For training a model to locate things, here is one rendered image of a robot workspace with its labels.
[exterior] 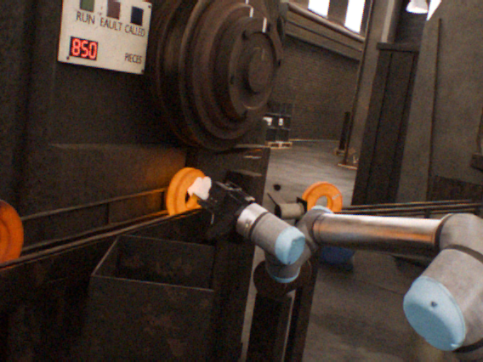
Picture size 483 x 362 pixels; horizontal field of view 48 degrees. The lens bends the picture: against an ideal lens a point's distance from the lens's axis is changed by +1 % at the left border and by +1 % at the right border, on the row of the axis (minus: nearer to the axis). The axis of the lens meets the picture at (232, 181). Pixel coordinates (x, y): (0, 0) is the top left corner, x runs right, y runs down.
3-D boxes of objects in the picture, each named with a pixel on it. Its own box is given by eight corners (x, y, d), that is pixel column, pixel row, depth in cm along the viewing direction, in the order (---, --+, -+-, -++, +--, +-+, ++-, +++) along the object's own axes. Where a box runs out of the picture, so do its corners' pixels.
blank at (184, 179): (166, 172, 146) (176, 174, 145) (200, 163, 159) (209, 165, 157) (165, 227, 150) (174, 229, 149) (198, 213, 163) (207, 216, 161)
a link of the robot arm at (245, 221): (261, 238, 147) (241, 243, 138) (247, 229, 149) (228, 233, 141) (274, 209, 144) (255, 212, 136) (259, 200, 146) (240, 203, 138)
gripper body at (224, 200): (226, 178, 151) (259, 199, 145) (215, 205, 153) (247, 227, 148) (210, 179, 145) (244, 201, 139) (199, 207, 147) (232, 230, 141)
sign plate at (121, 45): (58, 60, 122) (65, -24, 119) (138, 74, 143) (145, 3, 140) (65, 61, 120) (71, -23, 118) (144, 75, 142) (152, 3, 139)
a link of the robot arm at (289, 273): (311, 263, 152) (311, 241, 143) (285, 292, 148) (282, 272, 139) (286, 245, 157) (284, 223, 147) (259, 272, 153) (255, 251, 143)
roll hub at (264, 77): (207, 117, 141) (222, 6, 136) (260, 121, 164) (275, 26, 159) (224, 121, 138) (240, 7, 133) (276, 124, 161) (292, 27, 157)
